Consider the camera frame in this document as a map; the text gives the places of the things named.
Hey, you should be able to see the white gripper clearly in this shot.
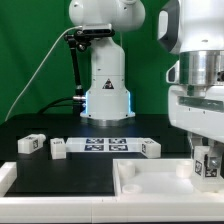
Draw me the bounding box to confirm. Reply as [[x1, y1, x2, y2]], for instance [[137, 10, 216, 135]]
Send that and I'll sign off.
[[166, 63, 224, 169]]

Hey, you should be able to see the white square tabletop part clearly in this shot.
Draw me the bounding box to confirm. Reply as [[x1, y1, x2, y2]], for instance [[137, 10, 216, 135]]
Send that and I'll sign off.
[[113, 159, 224, 196]]

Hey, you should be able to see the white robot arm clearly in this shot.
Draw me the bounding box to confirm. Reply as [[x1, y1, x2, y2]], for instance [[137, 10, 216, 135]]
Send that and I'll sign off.
[[69, 0, 224, 169]]

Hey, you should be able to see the white plate with markers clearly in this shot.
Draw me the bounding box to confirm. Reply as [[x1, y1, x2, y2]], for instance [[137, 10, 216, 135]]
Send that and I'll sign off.
[[66, 138, 141, 153]]

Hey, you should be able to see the white U-shaped obstacle frame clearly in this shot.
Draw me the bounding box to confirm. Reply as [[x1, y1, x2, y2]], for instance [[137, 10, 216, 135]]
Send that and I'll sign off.
[[0, 162, 224, 224]]

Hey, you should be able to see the black cable bundle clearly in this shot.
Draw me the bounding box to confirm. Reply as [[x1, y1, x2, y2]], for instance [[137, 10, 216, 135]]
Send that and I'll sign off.
[[37, 96, 84, 115]]

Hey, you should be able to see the grey mounted camera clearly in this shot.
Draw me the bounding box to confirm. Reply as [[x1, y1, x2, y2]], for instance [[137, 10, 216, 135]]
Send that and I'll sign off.
[[82, 24, 112, 35]]

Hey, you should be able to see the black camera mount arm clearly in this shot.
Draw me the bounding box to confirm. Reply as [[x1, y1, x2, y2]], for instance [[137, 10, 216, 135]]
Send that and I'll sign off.
[[64, 30, 115, 96]]

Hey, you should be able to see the grey camera cable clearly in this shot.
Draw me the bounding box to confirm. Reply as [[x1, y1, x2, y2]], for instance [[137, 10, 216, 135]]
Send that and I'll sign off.
[[4, 25, 83, 122]]

